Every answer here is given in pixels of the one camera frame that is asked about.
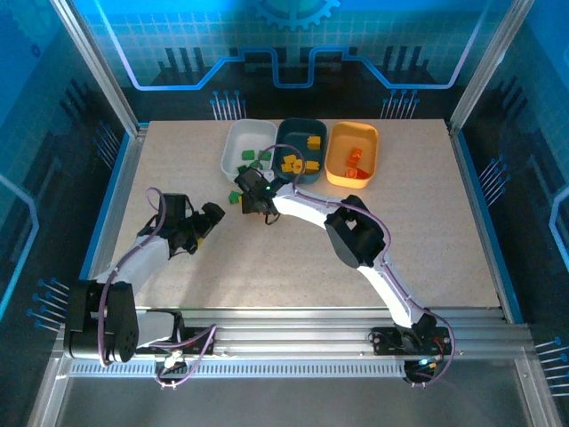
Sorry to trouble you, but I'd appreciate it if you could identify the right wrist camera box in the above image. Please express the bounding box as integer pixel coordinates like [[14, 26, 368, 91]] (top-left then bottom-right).
[[234, 169, 264, 193]]

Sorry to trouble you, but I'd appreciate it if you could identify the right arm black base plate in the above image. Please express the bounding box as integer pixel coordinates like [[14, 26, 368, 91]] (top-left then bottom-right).
[[371, 326, 453, 357]]

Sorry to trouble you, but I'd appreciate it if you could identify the orange plastic container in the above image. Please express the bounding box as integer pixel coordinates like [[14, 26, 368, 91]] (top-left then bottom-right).
[[325, 121, 381, 190]]

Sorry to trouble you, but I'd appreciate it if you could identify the slotted grey cable duct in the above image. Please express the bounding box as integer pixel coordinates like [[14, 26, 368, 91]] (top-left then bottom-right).
[[68, 360, 408, 379]]

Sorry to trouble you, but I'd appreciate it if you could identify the white plastic container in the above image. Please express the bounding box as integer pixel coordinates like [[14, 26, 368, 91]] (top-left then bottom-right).
[[220, 118, 279, 183]]

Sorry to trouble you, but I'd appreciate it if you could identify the aluminium frame post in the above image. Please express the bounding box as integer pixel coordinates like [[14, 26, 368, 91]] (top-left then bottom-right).
[[447, 0, 537, 134], [51, 0, 141, 134]]

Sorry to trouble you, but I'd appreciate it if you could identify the aluminium table side rail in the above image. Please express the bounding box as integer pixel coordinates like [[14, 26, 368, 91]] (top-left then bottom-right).
[[75, 124, 148, 322], [446, 122, 525, 322]]

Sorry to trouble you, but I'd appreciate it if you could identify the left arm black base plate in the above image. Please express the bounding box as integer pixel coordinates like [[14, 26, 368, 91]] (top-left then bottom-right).
[[135, 327, 218, 357]]

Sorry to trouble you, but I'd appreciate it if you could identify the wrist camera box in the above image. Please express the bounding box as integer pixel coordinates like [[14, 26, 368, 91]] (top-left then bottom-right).
[[156, 193, 193, 223], [234, 169, 264, 193]]

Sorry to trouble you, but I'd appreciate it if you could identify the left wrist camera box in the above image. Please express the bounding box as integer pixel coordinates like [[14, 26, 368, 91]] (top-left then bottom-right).
[[156, 193, 193, 223]]

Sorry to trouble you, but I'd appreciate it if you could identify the aluminium frame rail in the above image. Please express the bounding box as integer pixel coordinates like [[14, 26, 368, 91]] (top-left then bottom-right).
[[51, 306, 537, 361]]

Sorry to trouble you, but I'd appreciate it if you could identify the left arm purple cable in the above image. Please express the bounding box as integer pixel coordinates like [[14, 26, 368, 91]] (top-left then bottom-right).
[[95, 186, 219, 391]]

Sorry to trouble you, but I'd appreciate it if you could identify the teal plastic container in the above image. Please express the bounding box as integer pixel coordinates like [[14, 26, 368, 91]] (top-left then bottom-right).
[[271, 117, 329, 186]]

